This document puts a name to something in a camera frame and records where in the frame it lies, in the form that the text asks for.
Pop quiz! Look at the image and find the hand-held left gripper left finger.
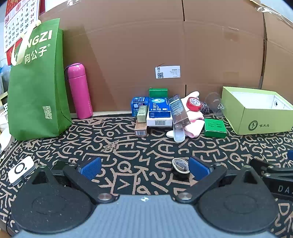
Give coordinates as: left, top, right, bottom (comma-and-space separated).
29, 157, 120, 204

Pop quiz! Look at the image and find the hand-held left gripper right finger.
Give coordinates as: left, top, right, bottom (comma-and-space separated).
176, 157, 264, 204

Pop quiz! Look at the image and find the black tape roll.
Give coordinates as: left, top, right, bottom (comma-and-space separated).
171, 158, 191, 182

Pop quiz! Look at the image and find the clear plastic tube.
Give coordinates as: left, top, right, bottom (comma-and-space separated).
173, 125, 185, 143

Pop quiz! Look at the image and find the white plush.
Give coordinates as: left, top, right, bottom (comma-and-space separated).
166, 91, 205, 139

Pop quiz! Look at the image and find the light green shoe box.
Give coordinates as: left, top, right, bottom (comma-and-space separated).
221, 86, 293, 135

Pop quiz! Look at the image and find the clear plastic box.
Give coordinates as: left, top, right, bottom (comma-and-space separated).
168, 95, 191, 131

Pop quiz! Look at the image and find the small brown box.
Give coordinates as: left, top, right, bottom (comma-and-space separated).
134, 121, 147, 137

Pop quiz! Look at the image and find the red tape roll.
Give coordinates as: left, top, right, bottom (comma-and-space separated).
186, 97, 202, 112

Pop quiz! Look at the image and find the blue and white box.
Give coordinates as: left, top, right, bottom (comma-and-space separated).
146, 97, 173, 127

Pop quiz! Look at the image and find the small olive box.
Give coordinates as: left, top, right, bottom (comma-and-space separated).
137, 106, 149, 123

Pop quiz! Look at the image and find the black patterned mat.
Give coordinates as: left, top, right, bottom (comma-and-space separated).
0, 114, 293, 236

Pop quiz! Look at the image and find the clear plastic cup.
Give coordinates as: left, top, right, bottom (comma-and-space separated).
205, 91, 226, 117

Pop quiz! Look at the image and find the small white device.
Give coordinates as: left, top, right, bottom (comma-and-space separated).
8, 156, 36, 186

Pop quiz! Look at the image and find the pink thermos bottle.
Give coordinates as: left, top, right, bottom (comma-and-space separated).
64, 63, 93, 119

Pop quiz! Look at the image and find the blue tin box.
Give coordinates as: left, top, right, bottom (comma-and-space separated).
131, 96, 150, 117

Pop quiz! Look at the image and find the green cardboard box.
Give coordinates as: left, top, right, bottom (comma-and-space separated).
149, 88, 169, 99

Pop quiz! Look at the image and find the green fabric tote bag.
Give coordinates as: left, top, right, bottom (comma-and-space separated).
8, 18, 73, 141

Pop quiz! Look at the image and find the white shipping label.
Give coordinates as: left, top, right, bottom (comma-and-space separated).
155, 65, 181, 79

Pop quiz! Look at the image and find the brown cardboard side panel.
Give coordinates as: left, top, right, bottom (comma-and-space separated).
261, 9, 293, 99

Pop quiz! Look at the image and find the white plastic basket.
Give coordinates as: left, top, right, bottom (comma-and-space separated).
0, 92, 10, 129

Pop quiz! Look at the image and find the large brown cardboard sheet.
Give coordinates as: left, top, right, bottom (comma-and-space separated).
38, 0, 267, 114

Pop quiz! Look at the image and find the wall calendar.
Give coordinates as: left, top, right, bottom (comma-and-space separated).
4, 0, 42, 67

